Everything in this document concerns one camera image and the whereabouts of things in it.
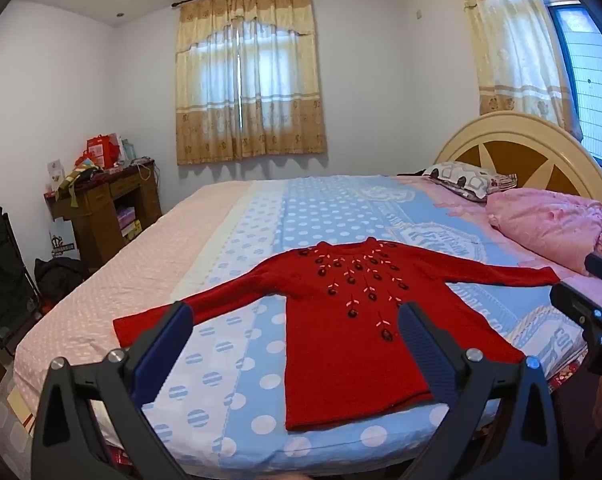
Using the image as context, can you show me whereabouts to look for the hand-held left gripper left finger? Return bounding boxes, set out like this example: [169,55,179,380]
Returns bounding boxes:
[31,301,196,480]

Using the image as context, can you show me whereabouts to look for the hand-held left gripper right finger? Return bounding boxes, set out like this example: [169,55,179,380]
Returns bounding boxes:
[397,301,562,480]

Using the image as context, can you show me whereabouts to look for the red embroidered knit sweater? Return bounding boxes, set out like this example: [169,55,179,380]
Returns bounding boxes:
[113,240,562,432]

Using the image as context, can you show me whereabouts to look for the floral mattress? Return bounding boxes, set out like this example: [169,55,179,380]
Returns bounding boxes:
[545,354,590,392]

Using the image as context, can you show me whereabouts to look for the pink folded quilt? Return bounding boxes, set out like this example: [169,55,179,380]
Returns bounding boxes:
[486,188,602,277]

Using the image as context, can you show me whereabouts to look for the person's purple sweater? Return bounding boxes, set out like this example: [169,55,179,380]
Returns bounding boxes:
[548,367,602,480]

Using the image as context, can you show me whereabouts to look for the cream round wooden headboard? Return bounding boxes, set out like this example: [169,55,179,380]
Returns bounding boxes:
[432,111,602,263]

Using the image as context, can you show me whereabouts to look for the black bag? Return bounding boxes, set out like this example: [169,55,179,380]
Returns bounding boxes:
[34,256,90,302]

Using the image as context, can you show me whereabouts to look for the boxes in desk shelf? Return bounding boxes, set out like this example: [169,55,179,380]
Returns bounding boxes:
[116,205,143,239]

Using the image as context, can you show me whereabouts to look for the white crown print bag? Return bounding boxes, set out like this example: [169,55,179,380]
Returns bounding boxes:
[48,230,78,262]

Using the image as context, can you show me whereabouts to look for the brown wooden desk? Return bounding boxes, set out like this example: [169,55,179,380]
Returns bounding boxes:
[44,159,162,271]

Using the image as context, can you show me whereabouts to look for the blue pink dotted bed sheet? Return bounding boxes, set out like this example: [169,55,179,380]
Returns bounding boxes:
[12,175,602,478]

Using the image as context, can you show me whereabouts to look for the grey patterned pillow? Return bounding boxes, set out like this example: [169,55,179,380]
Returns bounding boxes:
[423,161,518,204]

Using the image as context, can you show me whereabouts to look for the black folding chair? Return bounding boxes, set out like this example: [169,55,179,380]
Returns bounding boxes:
[0,205,44,357]

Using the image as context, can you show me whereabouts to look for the green yellow striped cloth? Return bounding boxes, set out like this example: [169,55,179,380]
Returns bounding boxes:
[56,164,102,209]

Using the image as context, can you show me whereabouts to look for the window with grille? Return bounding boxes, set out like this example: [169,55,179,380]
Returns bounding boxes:
[523,0,602,173]

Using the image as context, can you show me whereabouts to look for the red gift bag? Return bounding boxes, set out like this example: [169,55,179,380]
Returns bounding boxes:
[84,133,124,169]

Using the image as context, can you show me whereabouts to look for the narrow beige floral curtain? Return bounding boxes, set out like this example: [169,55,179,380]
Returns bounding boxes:
[448,0,584,142]

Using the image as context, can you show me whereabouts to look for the wide beige floral curtain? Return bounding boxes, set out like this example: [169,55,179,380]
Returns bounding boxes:
[175,0,328,166]

